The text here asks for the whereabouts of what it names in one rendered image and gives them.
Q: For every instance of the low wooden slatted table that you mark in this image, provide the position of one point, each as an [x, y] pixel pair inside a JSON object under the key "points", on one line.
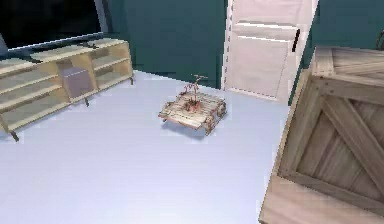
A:
{"points": [[196, 115]]}

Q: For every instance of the small red house plant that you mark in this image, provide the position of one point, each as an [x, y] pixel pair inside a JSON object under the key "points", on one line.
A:
{"points": [[193, 91]]}

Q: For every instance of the white room door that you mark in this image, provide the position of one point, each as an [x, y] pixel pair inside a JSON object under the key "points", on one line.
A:
{"points": [[263, 50]]}

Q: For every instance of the grey box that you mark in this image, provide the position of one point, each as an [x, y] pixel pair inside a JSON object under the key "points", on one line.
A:
{"points": [[77, 81]]}

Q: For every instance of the large wooden crate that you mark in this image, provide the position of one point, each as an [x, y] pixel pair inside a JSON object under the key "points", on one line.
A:
{"points": [[336, 143]]}

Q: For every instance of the light wooden shelf unit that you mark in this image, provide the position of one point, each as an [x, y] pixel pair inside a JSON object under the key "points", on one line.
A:
{"points": [[40, 90]]}

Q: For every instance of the black television set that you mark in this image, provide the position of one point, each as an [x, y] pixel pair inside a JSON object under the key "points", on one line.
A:
{"points": [[43, 20]]}

